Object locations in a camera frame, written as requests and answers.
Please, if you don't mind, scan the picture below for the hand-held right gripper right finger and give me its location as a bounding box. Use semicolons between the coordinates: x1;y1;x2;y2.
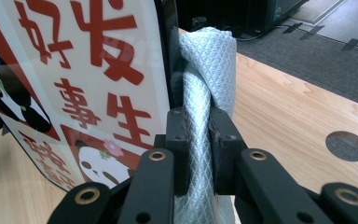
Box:
208;106;248;196

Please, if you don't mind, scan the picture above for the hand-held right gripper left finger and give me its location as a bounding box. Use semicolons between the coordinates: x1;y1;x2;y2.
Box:
153;106;190;197

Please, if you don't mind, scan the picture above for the light blue textured cloth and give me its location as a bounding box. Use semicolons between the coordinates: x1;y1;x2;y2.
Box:
172;26;238;224

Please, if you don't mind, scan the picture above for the panda print sign board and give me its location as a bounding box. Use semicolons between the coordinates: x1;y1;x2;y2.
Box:
0;0;181;192

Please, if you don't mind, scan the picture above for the dark equipment box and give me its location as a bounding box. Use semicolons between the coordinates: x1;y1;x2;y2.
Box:
176;0;310;39

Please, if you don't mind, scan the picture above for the black tape strip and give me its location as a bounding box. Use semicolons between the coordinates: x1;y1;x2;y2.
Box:
299;24;324;36
282;21;306;35
340;37;358;52

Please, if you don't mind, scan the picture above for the black cable by equipment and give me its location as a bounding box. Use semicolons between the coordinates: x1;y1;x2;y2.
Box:
236;25;291;42

